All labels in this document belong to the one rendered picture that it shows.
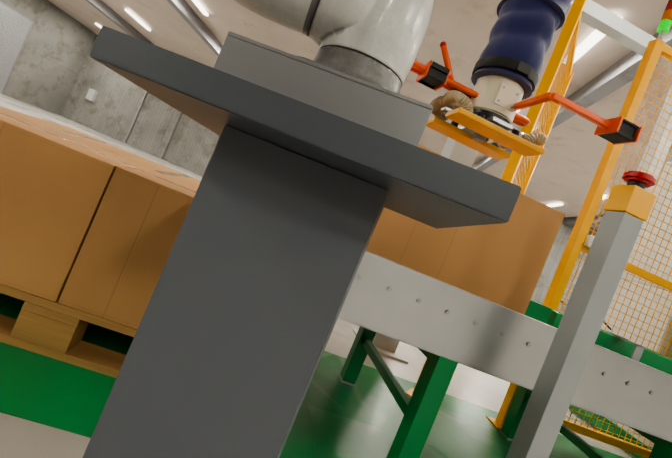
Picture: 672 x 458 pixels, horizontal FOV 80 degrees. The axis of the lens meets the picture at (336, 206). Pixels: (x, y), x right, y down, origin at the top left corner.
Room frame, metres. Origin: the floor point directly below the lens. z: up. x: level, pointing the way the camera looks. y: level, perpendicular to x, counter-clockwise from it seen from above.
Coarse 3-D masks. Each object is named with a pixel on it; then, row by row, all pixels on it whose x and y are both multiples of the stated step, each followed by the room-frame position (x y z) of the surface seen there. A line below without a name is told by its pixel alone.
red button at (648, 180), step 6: (624, 174) 1.01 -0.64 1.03; (630, 174) 0.99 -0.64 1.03; (636, 174) 0.98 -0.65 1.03; (642, 174) 0.98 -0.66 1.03; (648, 174) 0.98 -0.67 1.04; (624, 180) 1.02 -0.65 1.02; (630, 180) 1.00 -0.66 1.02; (636, 180) 0.99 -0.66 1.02; (642, 180) 0.98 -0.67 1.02; (648, 180) 0.98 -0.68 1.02; (654, 180) 0.97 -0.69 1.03; (642, 186) 0.99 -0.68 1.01; (648, 186) 1.00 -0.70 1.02
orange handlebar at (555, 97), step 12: (420, 72) 1.42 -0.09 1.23; (456, 84) 1.40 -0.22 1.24; (468, 96) 1.45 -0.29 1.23; (540, 96) 1.25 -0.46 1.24; (552, 96) 1.21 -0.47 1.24; (516, 108) 1.37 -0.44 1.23; (576, 108) 1.22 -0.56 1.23; (516, 120) 1.49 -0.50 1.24; (528, 120) 1.46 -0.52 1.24; (588, 120) 1.25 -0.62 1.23; (600, 120) 1.23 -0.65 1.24
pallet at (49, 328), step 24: (0, 288) 1.07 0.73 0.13; (24, 312) 1.08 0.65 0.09; (48, 312) 1.09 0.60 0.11; (72, 312) 1.10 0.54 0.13; (0, 336) 1.08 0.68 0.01; (24, 336) 1.09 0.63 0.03; (48, 336) 1.10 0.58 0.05; (72, 336) 1.11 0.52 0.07; (72, 360) 1.11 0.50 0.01; (96, 360) 1.14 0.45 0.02; (120, 360) 1.18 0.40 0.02
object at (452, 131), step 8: (432, 120) 1.49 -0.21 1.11; (440, 120) 1.48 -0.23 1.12; (432, 128) 1.56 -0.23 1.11; (440, 128) 1.52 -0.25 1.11; (448, 128) 1.49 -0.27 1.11; (456, 128) 1.49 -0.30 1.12; (448, 136) 1.58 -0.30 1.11; (456, 136) 1.54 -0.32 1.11; (464, 136) 1.50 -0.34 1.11; (464, 144) 1.59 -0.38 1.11; (472, 144) 1.55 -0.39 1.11; (480, 144) 1.51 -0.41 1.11; (488, 144) 1.52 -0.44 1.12; (480, 152) 1.61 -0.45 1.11; (488, 152) 1.57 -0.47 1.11; (496, 152) 1.53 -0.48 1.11; (504, 152) 1.53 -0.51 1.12
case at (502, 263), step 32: (384, 224) 1.22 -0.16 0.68; (416, 224) 1.24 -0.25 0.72; (512, 224) 1.30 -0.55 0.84; (544, 224) 1.32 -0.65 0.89; (384, 256) 1.23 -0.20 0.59; (416, 256) 1.25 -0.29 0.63; (448, 256) 1.27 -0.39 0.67; (480, 256) 1.29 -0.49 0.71; (512, 256) 1.30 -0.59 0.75; (544, 256) 1.33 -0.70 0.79; (480, 288) 1.29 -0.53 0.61; (512, 288) 1.31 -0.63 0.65
